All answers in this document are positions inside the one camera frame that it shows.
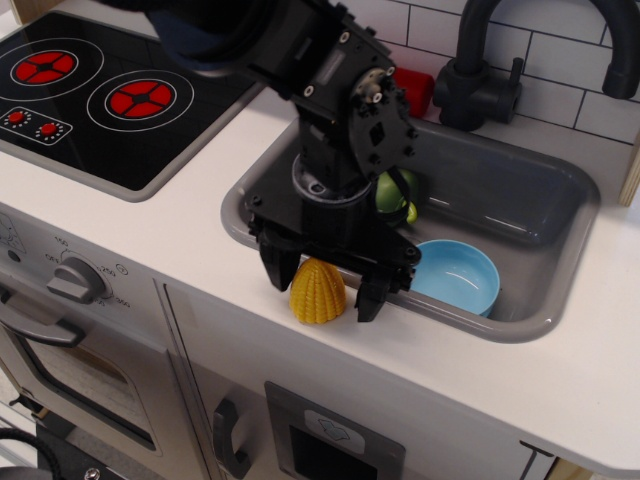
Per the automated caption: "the red ketchup bottle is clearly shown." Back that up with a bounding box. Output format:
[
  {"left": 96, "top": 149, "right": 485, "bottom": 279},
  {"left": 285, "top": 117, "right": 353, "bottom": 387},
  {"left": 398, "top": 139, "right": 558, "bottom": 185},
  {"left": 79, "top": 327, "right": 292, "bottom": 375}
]
[{"left": 394, "top": 67, "right": 435, "bottom": 118}]

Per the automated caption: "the grey sink basin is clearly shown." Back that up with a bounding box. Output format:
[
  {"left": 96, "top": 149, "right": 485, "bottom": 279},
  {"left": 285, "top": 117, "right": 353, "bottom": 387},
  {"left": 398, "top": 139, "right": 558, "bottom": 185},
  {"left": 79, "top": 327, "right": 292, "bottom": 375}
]
[{"left": 221, "top": 121, "right": 599, "bottom": 342}]

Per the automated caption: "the grey oven door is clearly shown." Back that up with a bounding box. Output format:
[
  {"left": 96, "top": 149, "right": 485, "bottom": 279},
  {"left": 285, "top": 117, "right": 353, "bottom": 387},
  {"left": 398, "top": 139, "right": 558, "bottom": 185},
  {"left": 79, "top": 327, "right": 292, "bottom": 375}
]
[{"left": 1, "top": 327, "right": 210, "bottom": 479}]

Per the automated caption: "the grey oven door handle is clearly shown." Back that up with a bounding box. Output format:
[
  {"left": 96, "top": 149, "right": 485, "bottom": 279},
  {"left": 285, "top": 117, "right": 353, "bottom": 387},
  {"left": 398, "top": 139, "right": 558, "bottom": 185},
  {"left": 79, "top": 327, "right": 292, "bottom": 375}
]
[{"left": 1, "top": 286, "right": 86, "bottom": 348}]

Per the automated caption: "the light blue bowl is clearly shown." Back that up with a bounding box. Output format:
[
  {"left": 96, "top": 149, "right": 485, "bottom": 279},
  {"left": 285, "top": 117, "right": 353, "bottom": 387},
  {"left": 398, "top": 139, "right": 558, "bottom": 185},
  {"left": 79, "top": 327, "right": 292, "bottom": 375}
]
[{"left": 411, "top": 239, "right": 501, "bottom": 317}]

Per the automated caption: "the black toy stovetop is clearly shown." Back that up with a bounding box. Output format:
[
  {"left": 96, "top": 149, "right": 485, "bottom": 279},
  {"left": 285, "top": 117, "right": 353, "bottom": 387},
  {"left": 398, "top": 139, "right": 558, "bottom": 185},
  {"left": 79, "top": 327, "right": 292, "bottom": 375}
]
[{"left": 1, "top": 12, "right": 259, "bottom": 202}]

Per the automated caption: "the grey dispenser panel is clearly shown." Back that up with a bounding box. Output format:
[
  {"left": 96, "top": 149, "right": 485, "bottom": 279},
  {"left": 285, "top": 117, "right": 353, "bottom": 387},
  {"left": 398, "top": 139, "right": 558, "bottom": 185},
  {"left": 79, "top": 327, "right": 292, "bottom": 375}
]
[{"left": 264, "top": 381, "right": 406, "bottom": 480}]

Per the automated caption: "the yellow toy corn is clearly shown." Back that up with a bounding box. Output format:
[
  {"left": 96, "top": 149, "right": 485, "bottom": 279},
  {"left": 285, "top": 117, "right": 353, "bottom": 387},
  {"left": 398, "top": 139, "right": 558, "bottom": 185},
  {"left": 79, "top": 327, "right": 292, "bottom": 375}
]
[{"left": 289, "top": 258, "right": 346, "bottom": 324}]

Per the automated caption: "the black cable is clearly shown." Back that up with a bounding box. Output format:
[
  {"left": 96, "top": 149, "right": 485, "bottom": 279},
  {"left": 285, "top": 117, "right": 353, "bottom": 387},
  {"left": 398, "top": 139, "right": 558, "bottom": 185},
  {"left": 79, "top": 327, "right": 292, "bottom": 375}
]
[{"left": 0, "top": 427, "right": 74, "bottom": 480}]

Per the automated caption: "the grey cabinet door handle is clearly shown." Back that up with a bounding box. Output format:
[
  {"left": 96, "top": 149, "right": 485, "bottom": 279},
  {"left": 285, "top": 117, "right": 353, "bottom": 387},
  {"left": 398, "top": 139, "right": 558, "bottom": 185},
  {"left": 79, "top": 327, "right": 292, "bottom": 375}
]
[{"left": 212, "top": 398, "right": 251, "bottom": 479}]

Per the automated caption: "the grey oven knob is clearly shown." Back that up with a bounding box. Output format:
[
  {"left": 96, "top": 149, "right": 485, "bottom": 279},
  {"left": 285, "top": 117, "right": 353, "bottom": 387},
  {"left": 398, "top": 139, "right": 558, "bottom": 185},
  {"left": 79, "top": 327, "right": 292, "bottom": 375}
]
[{"left": 47, "top": 257, "right": 106, "bottom": 305}]

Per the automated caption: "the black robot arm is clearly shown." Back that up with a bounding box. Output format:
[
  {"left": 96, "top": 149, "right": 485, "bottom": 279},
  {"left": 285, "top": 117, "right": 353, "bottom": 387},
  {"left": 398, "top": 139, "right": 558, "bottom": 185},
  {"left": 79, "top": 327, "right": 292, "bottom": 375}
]
[{"left": 143, "top": 1, "right": 421, "bottom": 322}]

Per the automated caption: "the dark grey faucet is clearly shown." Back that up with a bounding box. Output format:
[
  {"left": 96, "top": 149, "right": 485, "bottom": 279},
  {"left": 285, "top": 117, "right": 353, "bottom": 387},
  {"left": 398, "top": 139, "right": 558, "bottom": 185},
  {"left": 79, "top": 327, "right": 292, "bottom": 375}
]
[{"left": 433, "top": 0, "right": 639, "bottom": 132}]

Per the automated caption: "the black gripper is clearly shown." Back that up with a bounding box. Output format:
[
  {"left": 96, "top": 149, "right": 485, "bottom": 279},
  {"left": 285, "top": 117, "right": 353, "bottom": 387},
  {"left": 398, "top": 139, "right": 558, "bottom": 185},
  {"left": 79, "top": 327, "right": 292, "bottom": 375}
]
[{"left": 246, "top": 189, "right": 421, "bottom": 323}]

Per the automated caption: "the green toy bell pepper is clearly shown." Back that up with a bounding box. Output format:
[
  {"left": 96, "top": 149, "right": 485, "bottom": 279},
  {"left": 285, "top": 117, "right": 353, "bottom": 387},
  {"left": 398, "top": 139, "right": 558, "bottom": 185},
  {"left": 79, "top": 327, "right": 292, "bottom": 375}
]
[{"left": 375, "top": 169, "right": 419, "bottom": 225}]

